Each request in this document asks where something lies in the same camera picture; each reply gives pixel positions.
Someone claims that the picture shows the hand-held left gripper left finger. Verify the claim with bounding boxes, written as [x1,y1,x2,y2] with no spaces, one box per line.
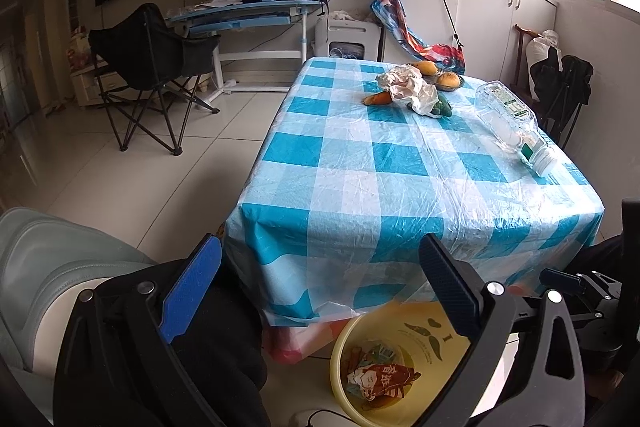
[54,233,223,427]

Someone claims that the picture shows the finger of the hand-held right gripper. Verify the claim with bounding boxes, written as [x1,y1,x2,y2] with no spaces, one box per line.
[539,268,623,308]

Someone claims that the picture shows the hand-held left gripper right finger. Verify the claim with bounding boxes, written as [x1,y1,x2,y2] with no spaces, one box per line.
[419,233,586,427]

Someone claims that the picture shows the yellow plastic bin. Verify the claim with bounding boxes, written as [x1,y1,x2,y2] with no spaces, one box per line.
[329,302,473,427]

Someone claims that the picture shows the white green printed packet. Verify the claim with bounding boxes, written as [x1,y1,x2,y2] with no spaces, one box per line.
[369,343,398,363]

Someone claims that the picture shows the snack wrappers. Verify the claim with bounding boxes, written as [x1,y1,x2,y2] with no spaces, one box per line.
[346,362,422,403]

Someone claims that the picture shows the clear plastic bottle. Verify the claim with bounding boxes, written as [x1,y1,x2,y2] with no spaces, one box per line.
[474,80,558,178]

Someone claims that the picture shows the white plastic bag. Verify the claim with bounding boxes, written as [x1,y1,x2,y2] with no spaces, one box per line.
[376,64,426,102]

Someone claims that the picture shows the pink plastic bag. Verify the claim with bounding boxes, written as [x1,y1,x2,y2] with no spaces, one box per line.
[262,319,351,365]

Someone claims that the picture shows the blue white checked tablecloth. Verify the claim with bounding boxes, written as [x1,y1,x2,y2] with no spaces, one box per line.
[222,57,606,328]

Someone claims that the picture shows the grey green sofa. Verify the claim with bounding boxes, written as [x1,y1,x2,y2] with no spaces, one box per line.
[0,207,161,413]

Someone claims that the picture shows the green knitted toy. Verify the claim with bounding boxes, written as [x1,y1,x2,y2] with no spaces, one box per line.
[431,93,453,118]

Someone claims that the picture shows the white tissue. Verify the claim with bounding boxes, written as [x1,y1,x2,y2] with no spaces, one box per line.
[406,82,440,115]

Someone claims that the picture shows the dark glass plate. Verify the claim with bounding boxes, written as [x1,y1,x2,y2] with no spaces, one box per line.
[422,69,466,92]

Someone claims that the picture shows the black folding chair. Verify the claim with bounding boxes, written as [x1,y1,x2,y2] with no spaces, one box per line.
[530,47,595,150]

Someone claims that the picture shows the white sack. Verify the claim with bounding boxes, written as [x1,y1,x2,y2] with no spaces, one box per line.
[526,29,563,80]

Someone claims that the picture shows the dark wooden chair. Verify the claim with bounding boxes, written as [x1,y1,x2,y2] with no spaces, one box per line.
[510,24,551,100]

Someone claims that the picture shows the low white cabinet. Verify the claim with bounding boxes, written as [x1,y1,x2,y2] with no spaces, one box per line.
[69,57,126,108]

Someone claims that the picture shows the black camping chair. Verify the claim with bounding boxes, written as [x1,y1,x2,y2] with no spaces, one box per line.
[89,3,222,156]

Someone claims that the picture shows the colourful printed cloth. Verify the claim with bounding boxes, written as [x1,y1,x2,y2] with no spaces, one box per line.
[370,0,466,75]

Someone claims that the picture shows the white plastic stool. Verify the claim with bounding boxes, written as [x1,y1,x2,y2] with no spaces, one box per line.
[315,18,383,62]

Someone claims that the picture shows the blue study desk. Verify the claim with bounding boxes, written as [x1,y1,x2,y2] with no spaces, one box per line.
[167,0,328,100]

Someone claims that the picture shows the black hanging cord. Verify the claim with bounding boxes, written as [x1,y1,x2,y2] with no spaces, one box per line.
[387,0,463,52]

